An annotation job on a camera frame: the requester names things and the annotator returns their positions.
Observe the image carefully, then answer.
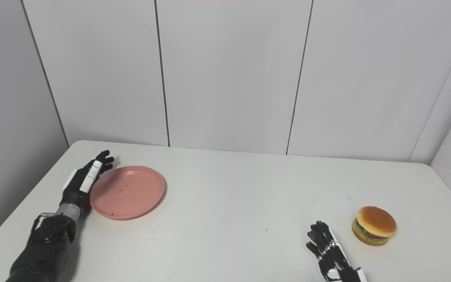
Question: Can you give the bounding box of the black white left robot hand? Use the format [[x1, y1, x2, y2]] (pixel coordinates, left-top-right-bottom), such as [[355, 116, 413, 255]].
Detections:
[[59, 150, 115, 215]]

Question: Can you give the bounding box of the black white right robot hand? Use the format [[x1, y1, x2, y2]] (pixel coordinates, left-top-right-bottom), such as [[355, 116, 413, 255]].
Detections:
[[306, 221, 367, 282]]

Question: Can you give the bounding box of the pink round plate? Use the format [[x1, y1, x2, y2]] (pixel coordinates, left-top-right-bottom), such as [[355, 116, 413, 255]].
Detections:
[[90, 165, 166, 220]]

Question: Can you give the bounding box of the toy hamburger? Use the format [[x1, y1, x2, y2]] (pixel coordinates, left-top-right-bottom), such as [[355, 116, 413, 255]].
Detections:
[[352, 206, 397, 246]]

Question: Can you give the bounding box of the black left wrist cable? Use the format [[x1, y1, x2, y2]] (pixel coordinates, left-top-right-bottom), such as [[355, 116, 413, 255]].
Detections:
[[31, 212, 56, 237]]

